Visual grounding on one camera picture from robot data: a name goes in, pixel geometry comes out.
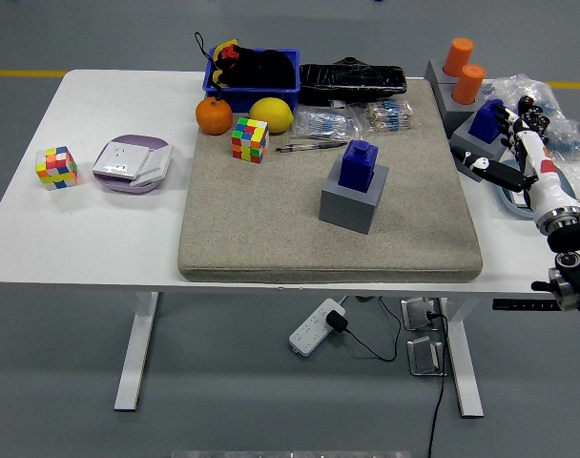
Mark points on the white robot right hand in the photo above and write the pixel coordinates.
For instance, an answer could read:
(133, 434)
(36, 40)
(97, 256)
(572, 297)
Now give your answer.
(547, 191)

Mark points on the blue seal stamp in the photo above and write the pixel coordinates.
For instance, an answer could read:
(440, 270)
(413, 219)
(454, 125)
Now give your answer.
(481, 124)
(358, 167)

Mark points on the grey hollow seal holder block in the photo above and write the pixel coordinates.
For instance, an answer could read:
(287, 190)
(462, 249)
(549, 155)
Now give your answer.
(347, 210)
(461, 133)

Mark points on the light blue plate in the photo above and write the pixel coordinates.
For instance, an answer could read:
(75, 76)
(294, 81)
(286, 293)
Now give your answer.
(507, 202)

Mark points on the clear plastic bags of parts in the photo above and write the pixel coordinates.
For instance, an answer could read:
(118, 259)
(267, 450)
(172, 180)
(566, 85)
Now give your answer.
(524, 86)

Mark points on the black slotted bar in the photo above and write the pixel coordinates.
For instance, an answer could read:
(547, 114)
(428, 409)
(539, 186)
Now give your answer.
(519, 304)

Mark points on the grey cylinder holder block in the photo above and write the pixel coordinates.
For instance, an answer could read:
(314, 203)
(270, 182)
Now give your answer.
(454, 117)
(434, 74)

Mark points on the orange cylinder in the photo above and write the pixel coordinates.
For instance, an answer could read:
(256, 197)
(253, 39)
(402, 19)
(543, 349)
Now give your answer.
(468, 86)
(458, 55)

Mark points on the clear bag of brown resistors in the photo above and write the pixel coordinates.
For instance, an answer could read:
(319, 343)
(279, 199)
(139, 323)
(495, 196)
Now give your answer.
(390, 117)

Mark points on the metal foot pedal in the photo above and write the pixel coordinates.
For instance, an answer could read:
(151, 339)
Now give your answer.
(416, 315)
(423, 358)

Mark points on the white table leg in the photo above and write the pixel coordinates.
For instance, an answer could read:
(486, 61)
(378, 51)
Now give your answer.
(135, 353)
(464, 362)

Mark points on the black plastic-wrapped device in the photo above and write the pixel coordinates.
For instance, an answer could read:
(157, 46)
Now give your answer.
(352, 81)

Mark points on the clear bag of blue resistors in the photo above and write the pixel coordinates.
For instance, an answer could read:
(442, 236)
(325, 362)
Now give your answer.
(323, 125)

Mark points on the dark ballpoint pen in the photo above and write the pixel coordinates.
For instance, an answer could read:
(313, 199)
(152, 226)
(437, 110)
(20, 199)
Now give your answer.
(314, 146)

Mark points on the black plug adapter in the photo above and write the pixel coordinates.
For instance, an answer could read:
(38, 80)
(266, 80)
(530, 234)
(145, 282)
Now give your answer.
(337, 320)

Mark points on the white power strip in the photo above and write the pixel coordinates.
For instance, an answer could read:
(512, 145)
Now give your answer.
(309, 331)

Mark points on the grey-brown fabric mat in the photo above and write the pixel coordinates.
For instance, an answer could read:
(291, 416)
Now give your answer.
(271, 214)

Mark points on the yellow lemon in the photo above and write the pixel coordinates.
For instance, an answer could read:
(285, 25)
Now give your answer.
(272, 114)

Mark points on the black round pouch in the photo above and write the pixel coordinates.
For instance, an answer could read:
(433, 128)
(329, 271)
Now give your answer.
(278, 69)

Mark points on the colourful puzzle cube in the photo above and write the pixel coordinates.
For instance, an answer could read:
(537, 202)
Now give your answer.
(250, 140)
(56, 168)

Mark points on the blue plastic bin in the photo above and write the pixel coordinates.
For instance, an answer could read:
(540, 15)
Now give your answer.
(252, 98)

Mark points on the black pouch with yellow trim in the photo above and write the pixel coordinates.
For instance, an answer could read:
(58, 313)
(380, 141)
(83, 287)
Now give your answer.
(235, 71)

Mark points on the orange fruit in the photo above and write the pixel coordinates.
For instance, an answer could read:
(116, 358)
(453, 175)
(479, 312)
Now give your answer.
(214, 117)

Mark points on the purple plate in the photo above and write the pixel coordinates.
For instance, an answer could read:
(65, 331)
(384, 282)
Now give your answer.
(137, 139)

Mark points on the white switch panel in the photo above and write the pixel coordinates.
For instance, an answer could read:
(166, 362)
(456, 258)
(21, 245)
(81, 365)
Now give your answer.
(159, 162)
(519, 200)

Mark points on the white wall socket panel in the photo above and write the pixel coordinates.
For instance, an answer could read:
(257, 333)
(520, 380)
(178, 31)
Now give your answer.
(120, 160)

